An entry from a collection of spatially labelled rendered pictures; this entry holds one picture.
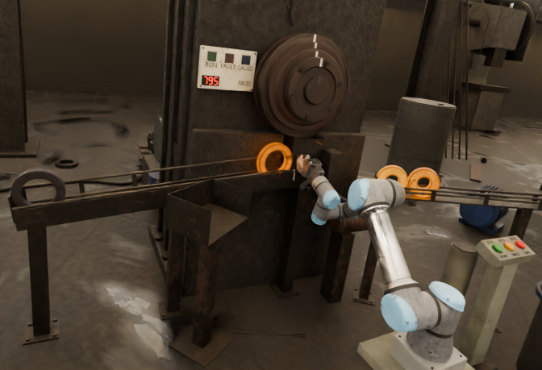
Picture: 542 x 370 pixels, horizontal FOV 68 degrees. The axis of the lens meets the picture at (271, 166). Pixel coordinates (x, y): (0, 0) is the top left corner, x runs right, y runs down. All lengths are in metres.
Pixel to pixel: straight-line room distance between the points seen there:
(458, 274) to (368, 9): 1.34
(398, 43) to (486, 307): 8.73
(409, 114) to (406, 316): 3.36
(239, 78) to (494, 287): 1.43
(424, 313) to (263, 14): 1.36
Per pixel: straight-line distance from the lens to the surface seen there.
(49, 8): 7.71
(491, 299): 2.04
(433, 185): 2.16
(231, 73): 1.86
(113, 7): 7.74
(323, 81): 1.82
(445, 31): 6.12
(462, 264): 2.05
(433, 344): 1.53
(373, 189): 1.49
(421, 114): 4.47
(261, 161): 1.89
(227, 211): 1.68
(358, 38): 2.20
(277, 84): 1.78
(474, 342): 2.16
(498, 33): 9.59
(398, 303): 1.36
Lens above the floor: 1.30
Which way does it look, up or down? 17 degrees down
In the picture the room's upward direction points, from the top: 8 degrees clockwise
